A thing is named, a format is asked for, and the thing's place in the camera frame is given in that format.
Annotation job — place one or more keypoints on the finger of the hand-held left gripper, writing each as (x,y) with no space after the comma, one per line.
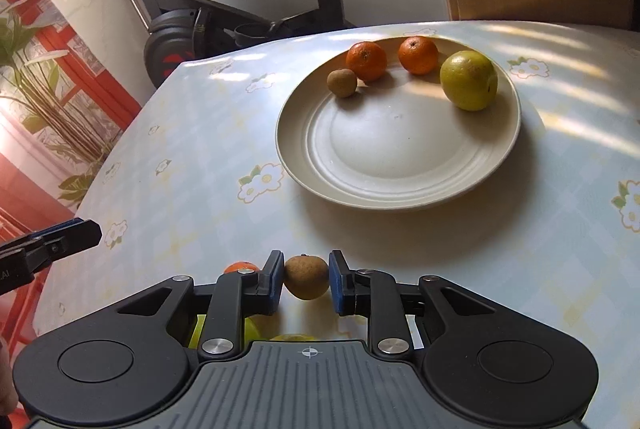
(75,236)

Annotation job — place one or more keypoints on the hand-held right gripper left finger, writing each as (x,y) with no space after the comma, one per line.
(274,289)

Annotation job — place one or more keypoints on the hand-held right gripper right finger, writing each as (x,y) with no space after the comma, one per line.
(337,289)

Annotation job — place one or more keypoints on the brown kiwi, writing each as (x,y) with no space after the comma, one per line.
(342,83)
(306,279)

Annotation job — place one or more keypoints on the tangerine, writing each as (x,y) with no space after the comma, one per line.
(240,267)
(367,60)
(418,55)

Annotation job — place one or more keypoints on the green apple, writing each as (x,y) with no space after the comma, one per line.
(469,80)
(250,329)
(292,337)

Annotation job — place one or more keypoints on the cream round plate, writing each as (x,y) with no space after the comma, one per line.
(390,149)

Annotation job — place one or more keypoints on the plant printed curtain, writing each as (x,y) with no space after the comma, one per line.
(30,109)

